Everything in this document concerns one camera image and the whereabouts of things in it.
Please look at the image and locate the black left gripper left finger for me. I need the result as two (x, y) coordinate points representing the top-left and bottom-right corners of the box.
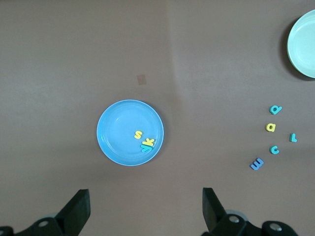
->
(13, 188), (91, 236)

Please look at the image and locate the pale green plate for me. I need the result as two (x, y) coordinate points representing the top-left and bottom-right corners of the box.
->
(286, 9), (315, 79)

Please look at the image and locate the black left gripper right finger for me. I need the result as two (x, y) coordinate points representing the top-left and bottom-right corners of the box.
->
(202, 188), (261, 236)

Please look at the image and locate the teal foam letter y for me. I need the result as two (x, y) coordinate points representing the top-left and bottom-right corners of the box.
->
(139, 142), (155, 153)

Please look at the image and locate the blue foam letter E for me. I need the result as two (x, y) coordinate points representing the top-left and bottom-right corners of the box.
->
(250, 157), (265, 171)

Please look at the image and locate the teal foam letter p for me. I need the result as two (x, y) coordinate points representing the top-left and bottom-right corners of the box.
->
(268, 105), (283, 116)

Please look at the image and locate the blue plate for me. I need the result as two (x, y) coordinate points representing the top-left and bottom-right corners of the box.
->
(96, 99), (165, 167)

